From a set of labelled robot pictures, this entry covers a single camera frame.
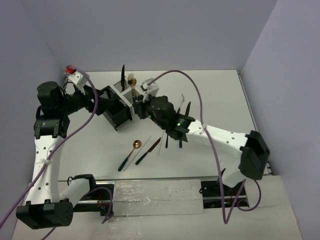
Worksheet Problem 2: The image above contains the black serrated knife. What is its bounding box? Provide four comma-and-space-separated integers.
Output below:
120, 65, 126, 92

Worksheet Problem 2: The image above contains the silver tape sheet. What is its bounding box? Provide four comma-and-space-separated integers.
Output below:
112, 179, 204, 217

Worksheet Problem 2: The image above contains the black utensil caddy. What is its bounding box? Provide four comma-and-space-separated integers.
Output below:
102, 90, 133, 131

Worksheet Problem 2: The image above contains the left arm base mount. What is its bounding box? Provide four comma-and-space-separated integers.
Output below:
73, 189, 111, 217

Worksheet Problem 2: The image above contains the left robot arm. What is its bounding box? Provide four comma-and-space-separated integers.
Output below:
15, 81, 116, 230

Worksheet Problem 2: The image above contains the white chopstick long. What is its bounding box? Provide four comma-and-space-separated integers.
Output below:
123, 135, 152, 172

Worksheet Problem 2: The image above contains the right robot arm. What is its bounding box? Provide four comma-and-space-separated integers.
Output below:
133, 95, 270, 196

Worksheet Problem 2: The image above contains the white utensil caddy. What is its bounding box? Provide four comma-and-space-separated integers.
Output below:
112, 80, 142, 107

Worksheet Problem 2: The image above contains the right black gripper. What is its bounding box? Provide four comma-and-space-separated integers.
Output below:
132, 91, 167, 130

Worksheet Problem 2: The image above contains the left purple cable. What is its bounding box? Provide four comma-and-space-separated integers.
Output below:
0, 65, 115, 240

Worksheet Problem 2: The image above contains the black spoon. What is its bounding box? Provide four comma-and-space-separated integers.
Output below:
165, 135, 169, 149

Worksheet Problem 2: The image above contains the gold knife dark handle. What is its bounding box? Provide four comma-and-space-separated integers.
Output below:
135, 137, 162, 166

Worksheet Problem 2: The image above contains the gold spoon green handle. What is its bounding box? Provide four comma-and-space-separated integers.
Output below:
128, 77, 137, 103
117, 140, 142, 172

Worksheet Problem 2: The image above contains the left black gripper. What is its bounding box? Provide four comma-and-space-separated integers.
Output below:
58, 83, 114, 115

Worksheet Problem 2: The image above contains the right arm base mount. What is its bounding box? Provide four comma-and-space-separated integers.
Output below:
199, 180, 249, 209

